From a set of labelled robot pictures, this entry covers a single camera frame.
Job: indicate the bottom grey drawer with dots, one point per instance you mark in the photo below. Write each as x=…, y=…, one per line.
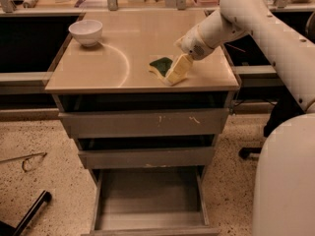
x=150, y=202

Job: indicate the green and yellow sponge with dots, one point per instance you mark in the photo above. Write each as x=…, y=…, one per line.
x=160, y=67

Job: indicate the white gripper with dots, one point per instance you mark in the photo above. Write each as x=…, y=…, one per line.
x=194, y=46

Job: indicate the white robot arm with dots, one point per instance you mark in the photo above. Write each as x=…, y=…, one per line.
x=284, y=193

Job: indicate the black chair leg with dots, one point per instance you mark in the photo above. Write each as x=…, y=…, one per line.
x=8, y=230

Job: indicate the grey drawer cabinet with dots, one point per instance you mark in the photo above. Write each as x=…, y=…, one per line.
x=114, y=76

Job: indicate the black office chair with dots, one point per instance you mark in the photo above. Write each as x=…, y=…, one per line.
x=285, y=109

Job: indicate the top grey drawer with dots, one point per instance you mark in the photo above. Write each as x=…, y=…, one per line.
x=160, y=123

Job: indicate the middle grey drawer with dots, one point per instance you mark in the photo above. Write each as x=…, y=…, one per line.
x=146, y=158

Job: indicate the white ceramic bowl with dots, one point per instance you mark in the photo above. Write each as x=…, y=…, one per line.
x=86, y=32

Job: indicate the grey drawer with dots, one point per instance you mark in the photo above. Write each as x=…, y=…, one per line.
x=150, y=202
x=160, y=123
x=146, y=158

